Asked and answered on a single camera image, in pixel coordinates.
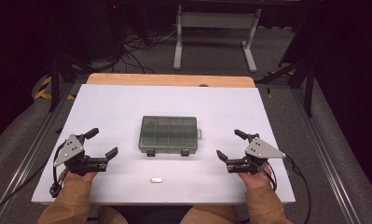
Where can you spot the person's left leg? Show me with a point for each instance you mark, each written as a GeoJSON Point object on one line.
{"type": "Point", "coordinates": [112, 215]}

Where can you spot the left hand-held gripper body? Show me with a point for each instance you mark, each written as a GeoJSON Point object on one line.
{"type": "Point", "coordinates": [69, 150]}

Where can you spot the person's right hand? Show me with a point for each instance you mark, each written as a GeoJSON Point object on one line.
{"type": "Point", "coordinates": [254, 180]}

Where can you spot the yellow and black floor tape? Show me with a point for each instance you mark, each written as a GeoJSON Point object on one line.
{"type": "Point", "coordinates": [43, 92]}

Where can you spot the aluminium floor rail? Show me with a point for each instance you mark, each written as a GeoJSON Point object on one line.
{"type": "Point", "coordinates": [326, 155]}
{"type": "Point", "coordinates": [28, 161]}

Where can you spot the person's right leg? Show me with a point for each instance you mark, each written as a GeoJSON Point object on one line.
{"type": "Point", "coordinates": [209, 216]}

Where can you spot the black tripod stand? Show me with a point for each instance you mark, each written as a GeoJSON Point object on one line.
{"type": "Point", "coordinates": [54, 84]}
{"type": "Point", "coordinates": [308, 87]}

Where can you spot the person's left hand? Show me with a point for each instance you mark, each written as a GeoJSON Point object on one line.
{"type": "Point", "coordinates": [83, 176]}

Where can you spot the grey transparent compartment box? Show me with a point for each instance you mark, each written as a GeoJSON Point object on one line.
{"type": "Point", "coordinates": [168, 134]}

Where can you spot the grey metal stand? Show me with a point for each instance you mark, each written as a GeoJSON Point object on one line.
{"type": "Point", "coordinates": [217, 20]}

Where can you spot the wooden table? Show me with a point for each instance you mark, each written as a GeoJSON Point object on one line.
{"type": "Point", "coordinates": [171, 80]}

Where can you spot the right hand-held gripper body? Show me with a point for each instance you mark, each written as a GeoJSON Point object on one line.
{"type": "Point", "coordinates": [260, 150]}

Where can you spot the person's leg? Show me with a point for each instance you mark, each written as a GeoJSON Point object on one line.
{"type": "Point", "coordinates": [112, 215]}
{"type": "Point", "coordinates": [209, 216]}

